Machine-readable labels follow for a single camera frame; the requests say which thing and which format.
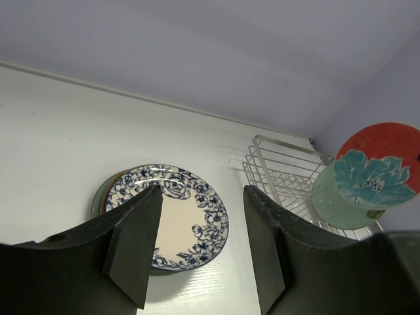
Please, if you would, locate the beige bird plate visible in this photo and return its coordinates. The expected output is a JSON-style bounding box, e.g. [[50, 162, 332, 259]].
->
[[100, 170, 135, 215]]

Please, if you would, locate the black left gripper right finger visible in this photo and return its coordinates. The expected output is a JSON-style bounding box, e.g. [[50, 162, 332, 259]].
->
[[243, 186, 419, 314]]

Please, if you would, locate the green floral plate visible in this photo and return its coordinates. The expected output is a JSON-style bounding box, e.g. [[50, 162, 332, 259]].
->
[[311, 165, 385, 230]]

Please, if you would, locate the metal wire dish rack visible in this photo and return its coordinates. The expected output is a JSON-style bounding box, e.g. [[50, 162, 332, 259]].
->
[[242, 135, 384, 240]]

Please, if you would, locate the teal blue plate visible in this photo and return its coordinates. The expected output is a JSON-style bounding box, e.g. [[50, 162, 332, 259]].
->
[[91, 176, 170, 276]]

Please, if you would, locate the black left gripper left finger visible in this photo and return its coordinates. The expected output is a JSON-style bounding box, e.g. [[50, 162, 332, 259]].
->
[[1, 186, 163, 314]]

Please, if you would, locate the dark blue patterned plate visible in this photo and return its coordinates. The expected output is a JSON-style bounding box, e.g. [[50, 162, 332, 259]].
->
[[104, 163, 230, 272]]

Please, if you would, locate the red plate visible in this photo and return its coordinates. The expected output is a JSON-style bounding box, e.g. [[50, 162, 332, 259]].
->
[[333, 122, 419, 210]]

